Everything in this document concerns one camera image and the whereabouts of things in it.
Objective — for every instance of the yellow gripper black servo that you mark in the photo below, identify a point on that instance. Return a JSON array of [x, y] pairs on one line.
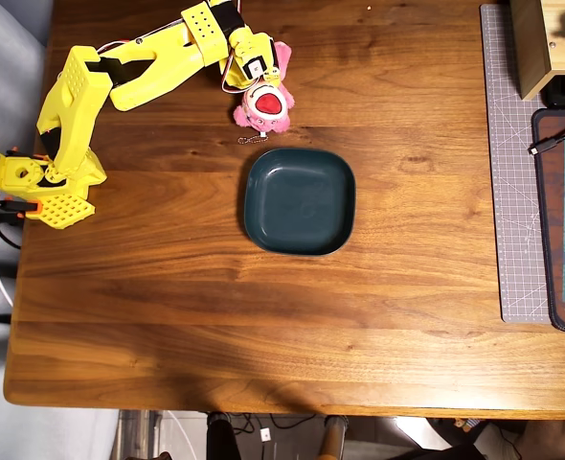
[[269, 75]]

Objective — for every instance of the pink strawberry bear plush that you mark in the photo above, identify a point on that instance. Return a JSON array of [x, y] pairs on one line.
[[268, 108]]

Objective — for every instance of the yellow robot arm with base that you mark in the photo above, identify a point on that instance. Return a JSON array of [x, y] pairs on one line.
[[143, 76]]

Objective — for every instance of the dark green square bin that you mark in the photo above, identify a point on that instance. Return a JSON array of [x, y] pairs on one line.
[[299, 201]]

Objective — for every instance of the light wooden box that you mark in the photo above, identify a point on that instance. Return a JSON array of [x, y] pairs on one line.
[[541, 43]]

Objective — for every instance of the grey cutting mat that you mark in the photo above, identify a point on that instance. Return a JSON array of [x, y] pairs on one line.
[[512, 191]]

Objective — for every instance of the black orange table clamp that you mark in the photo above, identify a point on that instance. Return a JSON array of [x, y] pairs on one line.
[[5, 208]]

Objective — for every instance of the dark printed mouse pad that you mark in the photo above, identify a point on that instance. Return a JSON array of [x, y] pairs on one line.
[[560, 230]]

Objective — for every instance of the small white plug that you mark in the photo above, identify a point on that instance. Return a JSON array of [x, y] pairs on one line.
[[264, 434]]

